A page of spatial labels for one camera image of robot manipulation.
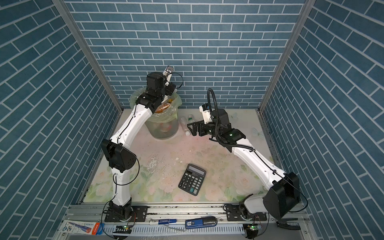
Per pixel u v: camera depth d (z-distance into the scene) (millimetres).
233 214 733
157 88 624
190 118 1109
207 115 675
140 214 734
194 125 654
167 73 680
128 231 720
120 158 525
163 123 908
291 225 706
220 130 573
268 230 696
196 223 679
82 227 694
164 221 707
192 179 826
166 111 801
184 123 1111
